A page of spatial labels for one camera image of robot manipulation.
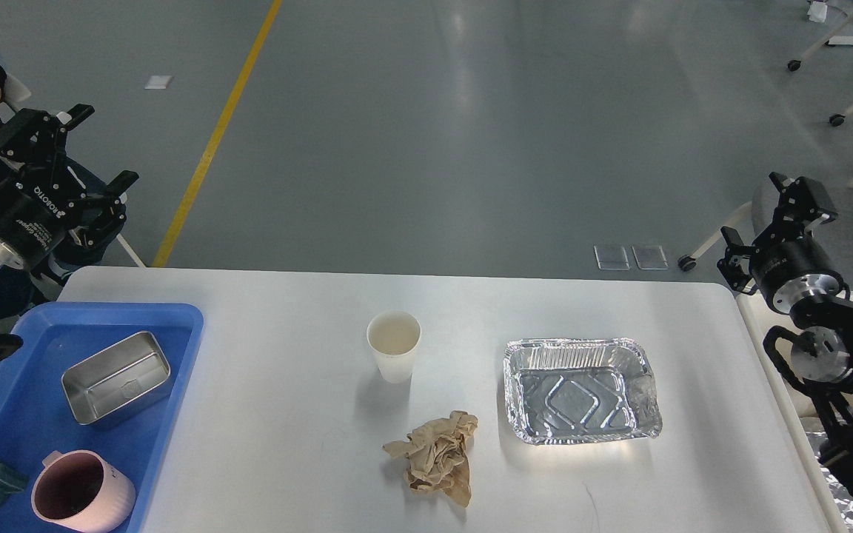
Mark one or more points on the clear floor plate right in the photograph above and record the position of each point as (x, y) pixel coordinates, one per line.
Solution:
(650, 257)

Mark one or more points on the pink ribbed mug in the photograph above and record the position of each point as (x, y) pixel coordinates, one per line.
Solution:
(80, 491)

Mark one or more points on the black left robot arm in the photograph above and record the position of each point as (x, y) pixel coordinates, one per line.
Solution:
(52, 211)

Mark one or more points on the square stainless steel tray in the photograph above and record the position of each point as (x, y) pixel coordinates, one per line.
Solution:
(118, 382)

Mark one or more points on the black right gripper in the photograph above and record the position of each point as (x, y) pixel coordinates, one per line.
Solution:
(791, 265)

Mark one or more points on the white paper cup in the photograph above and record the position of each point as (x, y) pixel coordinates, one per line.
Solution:
(394, 337)

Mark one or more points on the clear floor plate left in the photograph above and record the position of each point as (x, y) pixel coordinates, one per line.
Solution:
(611, 258)

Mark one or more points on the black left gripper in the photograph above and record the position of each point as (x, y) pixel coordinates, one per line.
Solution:
(33, 150)

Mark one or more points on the blue plastic tray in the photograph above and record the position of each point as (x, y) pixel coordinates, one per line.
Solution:
(35, 416)

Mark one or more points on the clear floor plate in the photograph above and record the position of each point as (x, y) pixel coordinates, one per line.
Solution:
(611, 258)
(650, 257)

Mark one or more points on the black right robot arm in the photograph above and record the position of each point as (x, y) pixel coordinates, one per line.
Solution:
(817, 360)

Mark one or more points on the crumpled brown paper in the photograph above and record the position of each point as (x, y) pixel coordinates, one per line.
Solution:
(436, 454)

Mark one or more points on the aluminium foil container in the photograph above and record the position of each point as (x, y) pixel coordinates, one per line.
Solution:
(570, 391)

